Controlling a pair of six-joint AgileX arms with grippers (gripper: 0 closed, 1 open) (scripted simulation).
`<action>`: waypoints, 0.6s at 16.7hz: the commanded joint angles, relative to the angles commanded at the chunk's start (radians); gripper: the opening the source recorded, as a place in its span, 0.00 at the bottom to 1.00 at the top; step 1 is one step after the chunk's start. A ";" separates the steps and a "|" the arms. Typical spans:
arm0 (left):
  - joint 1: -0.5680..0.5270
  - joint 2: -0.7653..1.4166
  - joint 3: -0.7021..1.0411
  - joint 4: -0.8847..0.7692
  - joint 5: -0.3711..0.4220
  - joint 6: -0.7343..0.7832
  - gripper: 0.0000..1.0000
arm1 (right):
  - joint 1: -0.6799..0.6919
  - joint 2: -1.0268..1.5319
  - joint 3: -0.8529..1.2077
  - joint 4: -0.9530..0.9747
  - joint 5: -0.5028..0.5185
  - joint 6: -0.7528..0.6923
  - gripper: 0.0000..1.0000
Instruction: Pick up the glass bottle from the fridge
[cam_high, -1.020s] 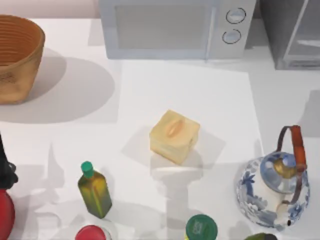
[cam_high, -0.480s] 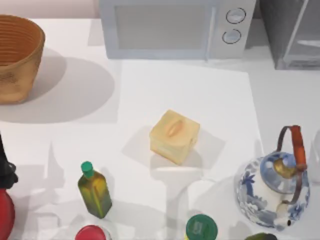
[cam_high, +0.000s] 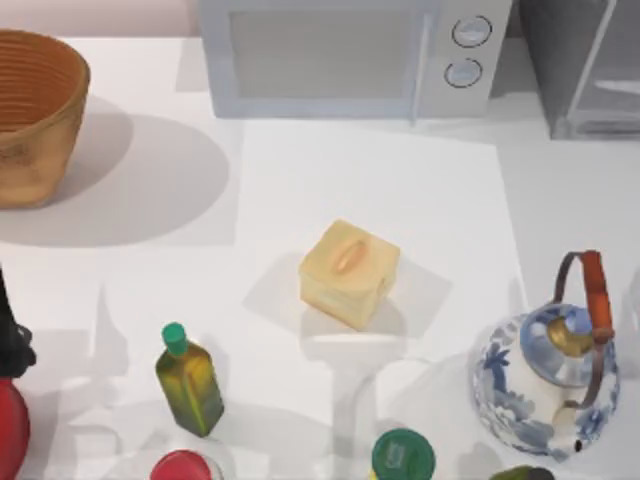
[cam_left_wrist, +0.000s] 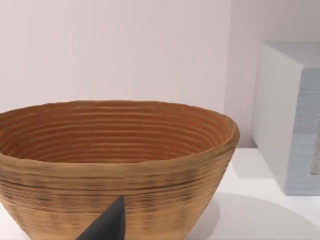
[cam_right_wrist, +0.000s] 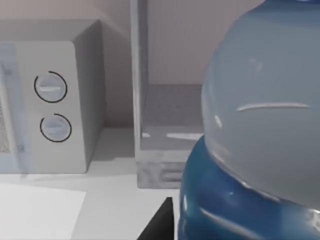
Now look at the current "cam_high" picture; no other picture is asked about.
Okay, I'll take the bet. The microwave knob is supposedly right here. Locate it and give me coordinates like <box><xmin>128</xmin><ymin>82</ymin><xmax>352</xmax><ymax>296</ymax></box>
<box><xmin>443</xmin><ymin>56</ymin><xmax>484</xmax><ymax>90</ymax></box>
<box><xmin>451</xmin><ymin>14</ymin><xmax>494</xmax><ymax>49</ymax></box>

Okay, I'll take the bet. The dark green bottle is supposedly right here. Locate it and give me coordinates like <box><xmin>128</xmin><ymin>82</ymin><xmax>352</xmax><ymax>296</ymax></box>
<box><xmin>491</xmin><ymin>465</ymin><xmax>554</xmax><ymax>480</ymax></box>

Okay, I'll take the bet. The blue and white teapot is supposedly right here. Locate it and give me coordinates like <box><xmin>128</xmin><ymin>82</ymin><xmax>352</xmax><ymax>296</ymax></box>
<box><xmin>471</xmin><ymin>249</ymin><xmax>621</xmax><ymax>458</ymax></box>

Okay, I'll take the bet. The microwave door handle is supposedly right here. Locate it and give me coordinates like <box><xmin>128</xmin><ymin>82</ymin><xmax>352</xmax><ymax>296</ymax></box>
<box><xmin>409</xmin><ymin>12</ymin><xmax>433</xmax><ymax>127</ymax></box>

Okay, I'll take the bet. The green olive oil bottle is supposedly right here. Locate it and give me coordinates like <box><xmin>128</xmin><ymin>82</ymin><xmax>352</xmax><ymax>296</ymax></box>
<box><xmin>154</xmin><ymin>322</ymin><xmax>226</xmax><ymax>439</ymax></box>

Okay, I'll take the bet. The red round object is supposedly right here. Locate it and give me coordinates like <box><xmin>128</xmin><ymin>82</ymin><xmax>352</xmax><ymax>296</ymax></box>
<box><xmin>0</xmin><ymin>377</ymin><xmax>32</xmax><ymax>480</ymax></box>

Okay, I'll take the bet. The green lidded jar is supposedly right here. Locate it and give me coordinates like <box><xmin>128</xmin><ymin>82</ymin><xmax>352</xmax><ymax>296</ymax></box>
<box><xmin>370</xmin><ymin>428</ymin><xmax>437</xmax><ymax>480</ymax></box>

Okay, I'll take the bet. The red lidded jar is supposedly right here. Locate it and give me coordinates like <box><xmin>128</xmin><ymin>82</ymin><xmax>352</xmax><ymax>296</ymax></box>
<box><xmin>149</xmin><ymin>449</ymin><xmax>224</xmax><ymax>480</ymax></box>

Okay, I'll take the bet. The brown woven basket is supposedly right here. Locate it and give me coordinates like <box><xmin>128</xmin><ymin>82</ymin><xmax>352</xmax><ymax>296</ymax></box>
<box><xmin>0</xmin><ymin>30</ymin><xmax>92</xmax><ymax>210</ymax></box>

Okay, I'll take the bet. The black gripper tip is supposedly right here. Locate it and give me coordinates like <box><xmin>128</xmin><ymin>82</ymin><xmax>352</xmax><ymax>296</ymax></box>
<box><xmin>0</xmin><ymin>269</ymin><xmax>38</xmax><ymax>380</ymax></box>

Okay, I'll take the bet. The pale microwave oven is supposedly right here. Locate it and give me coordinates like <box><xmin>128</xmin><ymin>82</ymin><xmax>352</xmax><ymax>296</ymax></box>
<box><xmin>196</xmin><ymin>0</ymin><xmax>515</xmax><ymax>126</ymax></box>

